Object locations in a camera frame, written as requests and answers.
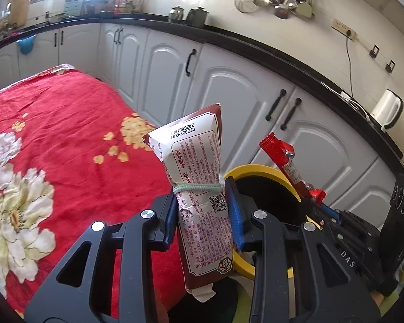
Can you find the dark lidded pot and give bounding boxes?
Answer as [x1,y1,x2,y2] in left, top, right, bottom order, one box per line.
[187,7,209,27]

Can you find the white electric kettle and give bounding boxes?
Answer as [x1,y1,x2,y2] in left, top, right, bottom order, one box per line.
[370,89,404,132]

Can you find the beige wall power outlet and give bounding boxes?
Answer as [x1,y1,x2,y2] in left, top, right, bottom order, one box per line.
[333,18,357,41]

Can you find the black kitchen countertop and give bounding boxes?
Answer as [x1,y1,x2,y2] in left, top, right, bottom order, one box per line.
[0,13,404,165]

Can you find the white lower cabinets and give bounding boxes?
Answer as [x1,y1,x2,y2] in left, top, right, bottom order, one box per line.
[0,23,401,216]

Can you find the black power cable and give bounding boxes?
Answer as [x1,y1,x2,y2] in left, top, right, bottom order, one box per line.
[345,32,357,101]

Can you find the teal drawer organiser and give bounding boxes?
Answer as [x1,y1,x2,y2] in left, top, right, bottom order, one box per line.
[65,0,82,17]

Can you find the dark cloth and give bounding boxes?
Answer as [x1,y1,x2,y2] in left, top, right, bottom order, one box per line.
[168,276,239,323]

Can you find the white charger with cable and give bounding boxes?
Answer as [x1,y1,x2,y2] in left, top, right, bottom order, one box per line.
[340,91,371,122]

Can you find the steel spatula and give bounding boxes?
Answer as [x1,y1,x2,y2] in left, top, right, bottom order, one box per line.
[296,0,314,19]

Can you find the wooden cutting board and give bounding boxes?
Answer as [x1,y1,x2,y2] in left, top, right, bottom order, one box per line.
[10,0,31,19]

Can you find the red floral blanket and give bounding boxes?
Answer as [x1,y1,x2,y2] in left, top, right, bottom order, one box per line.
[0,63,223,317]

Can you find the red stick packet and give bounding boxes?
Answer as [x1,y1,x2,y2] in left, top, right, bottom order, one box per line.
[259,133,327,204]

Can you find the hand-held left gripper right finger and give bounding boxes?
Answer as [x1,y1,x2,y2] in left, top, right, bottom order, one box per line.
[224,177,381,323]

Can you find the yellow-rimmed bin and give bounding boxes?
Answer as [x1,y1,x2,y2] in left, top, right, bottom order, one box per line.
[222,164,324,280]

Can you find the large steel ladle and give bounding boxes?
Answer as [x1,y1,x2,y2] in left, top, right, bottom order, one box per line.
[274,0,290,20]

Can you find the brown white snack packet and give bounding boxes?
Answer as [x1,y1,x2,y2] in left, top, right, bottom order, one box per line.
[143,104,236,303]

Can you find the group of condiment bottles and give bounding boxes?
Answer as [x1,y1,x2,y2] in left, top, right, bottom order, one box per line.
[113,0,144,14]

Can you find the steel teapot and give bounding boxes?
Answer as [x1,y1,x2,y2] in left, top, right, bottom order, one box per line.
[168,6,185,22]

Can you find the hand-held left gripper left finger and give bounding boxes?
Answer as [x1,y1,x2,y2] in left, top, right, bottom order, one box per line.
[23,193,179,323]

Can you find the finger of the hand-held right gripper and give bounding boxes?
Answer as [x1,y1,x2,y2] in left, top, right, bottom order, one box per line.
[321,206,374,243]
[304,201,344,246]

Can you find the yellow-green cloth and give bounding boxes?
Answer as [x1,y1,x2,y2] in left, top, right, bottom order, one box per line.
[234,286,256,323]

